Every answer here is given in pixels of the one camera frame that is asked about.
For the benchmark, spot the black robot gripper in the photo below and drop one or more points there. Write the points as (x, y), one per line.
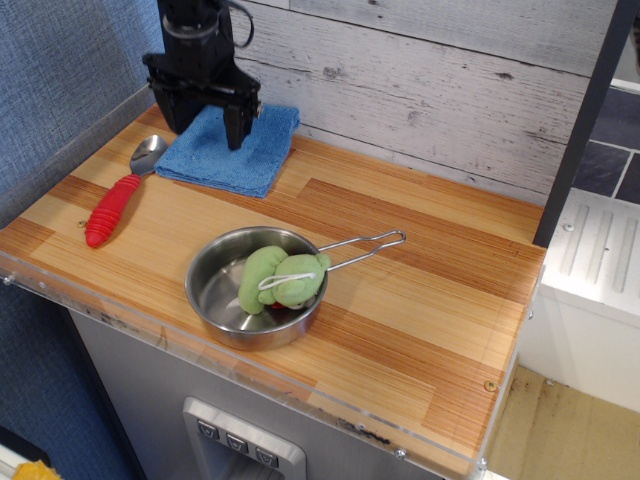
(198, 68)

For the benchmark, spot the blue cloth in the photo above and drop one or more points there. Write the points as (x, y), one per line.
(201, 156)

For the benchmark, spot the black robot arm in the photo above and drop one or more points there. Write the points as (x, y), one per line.
(192, 12)

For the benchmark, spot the stainless steel saucepan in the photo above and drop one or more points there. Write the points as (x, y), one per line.
(213, 279)

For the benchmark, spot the green plush toy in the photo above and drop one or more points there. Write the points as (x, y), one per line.
(272, 276)

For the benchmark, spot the silver button control panel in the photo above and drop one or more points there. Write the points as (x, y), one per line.
(227, 447)

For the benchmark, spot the yellow object bottom left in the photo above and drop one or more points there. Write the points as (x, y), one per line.
(35, 471)

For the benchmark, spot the white ridged side unit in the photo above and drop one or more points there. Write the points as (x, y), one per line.
(583, 329)

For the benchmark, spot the red handled metal spoon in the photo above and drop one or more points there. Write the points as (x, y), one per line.
(106, 216)

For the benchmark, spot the dark grey right post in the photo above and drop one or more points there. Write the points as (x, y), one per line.
(604, 69)

